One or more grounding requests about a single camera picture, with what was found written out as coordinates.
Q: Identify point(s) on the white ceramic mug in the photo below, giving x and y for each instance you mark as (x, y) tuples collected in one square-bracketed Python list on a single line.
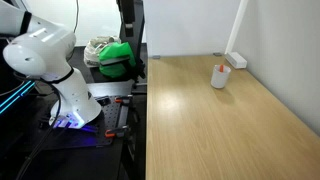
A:
[(219, 79)]

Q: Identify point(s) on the orange marker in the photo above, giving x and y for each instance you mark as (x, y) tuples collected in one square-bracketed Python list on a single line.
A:
[(221, 68)]

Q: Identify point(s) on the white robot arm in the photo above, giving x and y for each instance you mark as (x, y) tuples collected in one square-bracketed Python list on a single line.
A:
[(40, 48)]

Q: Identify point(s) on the orange black clamp rear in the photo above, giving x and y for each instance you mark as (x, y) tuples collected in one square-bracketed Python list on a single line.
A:
[(123, 99)]

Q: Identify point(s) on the orange black clamp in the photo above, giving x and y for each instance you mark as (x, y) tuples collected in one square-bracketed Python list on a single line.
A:
[(123, 99), (110, 133)]

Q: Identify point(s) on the green bag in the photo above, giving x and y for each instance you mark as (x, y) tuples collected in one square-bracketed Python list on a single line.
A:
[(112, 57)]

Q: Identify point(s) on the orange black clamp front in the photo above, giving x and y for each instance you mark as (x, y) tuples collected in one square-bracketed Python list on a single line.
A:
[(110, 133)]

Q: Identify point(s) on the white plastic bag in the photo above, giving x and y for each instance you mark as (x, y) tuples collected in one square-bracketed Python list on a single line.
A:
[(95, 46)]

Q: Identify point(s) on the white power box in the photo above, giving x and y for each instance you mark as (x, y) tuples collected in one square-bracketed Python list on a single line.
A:
[(236, 60)]

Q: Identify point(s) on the grey table corner bracket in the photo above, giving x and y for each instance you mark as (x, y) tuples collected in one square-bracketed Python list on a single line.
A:
[(156, 57)]

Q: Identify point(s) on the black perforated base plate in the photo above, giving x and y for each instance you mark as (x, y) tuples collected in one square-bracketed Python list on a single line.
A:
[(66, 134)]

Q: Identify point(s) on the black camera stand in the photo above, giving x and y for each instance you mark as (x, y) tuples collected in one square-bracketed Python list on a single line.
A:
[(131, 31)]

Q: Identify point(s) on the white cable duct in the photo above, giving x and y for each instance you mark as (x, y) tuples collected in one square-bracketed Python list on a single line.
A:
[(236, 26)]

